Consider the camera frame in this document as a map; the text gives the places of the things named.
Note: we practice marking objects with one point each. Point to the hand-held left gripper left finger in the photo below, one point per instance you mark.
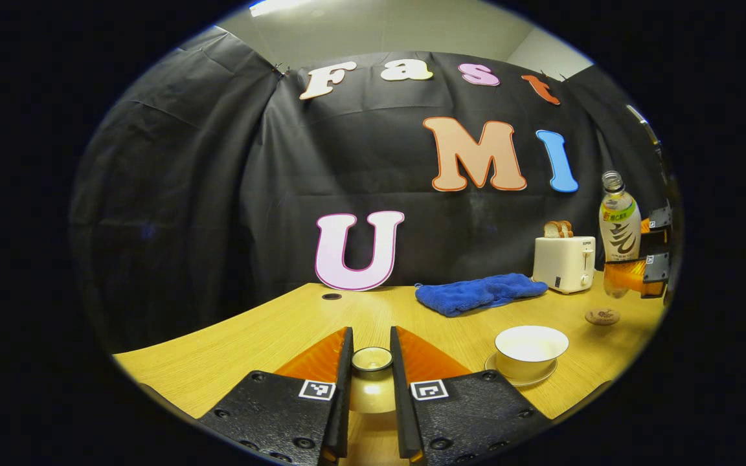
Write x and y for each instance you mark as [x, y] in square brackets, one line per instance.
[282, 414]

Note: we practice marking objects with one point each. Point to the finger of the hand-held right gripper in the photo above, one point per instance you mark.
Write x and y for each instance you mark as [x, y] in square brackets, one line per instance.
[655, 268]
[659, 226]

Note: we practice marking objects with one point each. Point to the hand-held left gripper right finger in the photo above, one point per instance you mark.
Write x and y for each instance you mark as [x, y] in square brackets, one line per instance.
[470, 414]

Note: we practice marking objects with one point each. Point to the clear orange drink water bottle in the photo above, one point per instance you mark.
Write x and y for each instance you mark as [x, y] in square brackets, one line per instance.
[619, 226]

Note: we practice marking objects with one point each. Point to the round cork coaster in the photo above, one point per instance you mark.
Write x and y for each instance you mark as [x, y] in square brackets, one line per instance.
[602, 316]

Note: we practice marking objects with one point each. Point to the beige teacup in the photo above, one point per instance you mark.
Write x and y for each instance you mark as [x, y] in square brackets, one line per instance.
[528, 356]

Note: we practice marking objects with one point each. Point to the beige teacup lid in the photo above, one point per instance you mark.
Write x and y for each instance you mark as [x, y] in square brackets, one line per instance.
[373, 385]

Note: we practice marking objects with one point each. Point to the white saucer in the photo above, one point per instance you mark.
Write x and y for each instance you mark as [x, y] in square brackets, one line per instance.
[528, 382]

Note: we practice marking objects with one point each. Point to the toasted bread slice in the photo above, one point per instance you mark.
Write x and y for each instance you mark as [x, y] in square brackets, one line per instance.
[566, 228]
[551, 230]

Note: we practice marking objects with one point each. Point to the cream toaster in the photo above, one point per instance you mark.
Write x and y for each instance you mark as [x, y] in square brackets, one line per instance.
[561, 262]

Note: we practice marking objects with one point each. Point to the blue towel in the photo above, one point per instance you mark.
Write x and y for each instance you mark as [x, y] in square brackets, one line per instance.
[476, 293]

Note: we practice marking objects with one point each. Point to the black backdrop cloth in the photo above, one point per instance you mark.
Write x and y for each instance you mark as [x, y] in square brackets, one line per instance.
[217, 194]

